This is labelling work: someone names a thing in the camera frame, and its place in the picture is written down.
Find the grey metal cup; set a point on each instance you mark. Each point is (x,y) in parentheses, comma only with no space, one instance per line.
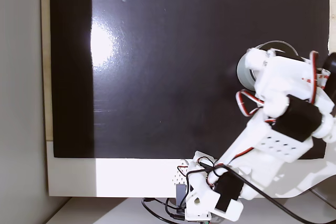
(244,73)

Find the black glossy table mat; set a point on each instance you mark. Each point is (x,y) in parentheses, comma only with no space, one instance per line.
(170,77)

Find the grey table clamp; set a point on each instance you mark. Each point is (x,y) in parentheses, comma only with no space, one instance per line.
(180,193)

